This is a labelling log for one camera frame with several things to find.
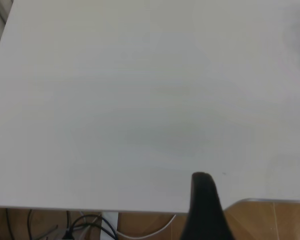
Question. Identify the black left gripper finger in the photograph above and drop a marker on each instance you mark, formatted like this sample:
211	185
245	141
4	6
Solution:
205	212

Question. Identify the white table leg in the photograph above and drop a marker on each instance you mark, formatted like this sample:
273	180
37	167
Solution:
110	225

